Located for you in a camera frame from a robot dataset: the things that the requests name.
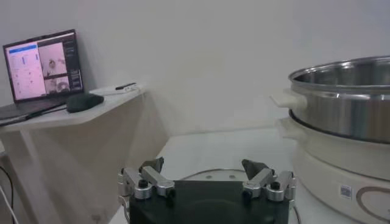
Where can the round glass pot lid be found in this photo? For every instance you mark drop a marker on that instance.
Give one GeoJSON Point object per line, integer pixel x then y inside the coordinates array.
{"type": "Point", "coordinates": [219, 176]}

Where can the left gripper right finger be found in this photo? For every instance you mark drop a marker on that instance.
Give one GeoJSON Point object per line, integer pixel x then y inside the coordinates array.
{"type": "Point", "coordinates": [262, 179]}

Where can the black computer mouse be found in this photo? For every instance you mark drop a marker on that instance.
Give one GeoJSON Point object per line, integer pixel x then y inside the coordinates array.
{"type": "Point", "coordinates": [83, 102]}

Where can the black and white phone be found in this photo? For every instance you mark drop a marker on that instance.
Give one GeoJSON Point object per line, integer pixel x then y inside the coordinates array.
{"type": "Point", "coordinates": [125, 86]}

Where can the open black laptop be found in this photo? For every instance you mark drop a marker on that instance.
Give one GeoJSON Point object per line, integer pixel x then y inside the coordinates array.
{"type": "Point", "coordinates": [30, 70]}

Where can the flat white box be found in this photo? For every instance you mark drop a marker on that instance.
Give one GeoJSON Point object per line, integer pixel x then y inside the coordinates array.
{"type": "Point", "coordinates": [106, 90]}

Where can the white side desk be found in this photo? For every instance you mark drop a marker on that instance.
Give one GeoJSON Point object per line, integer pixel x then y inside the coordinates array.
{"type": "Point", "coordinates": [76, 152]}

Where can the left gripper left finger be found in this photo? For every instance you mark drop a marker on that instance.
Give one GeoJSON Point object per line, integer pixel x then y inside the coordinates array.
{"type": "Point", "coordinates": [152, 179]}

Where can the perforated steel steamer basket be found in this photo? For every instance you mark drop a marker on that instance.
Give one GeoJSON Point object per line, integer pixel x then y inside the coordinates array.
{"type": "Point", "coordinates": [344, 112]}

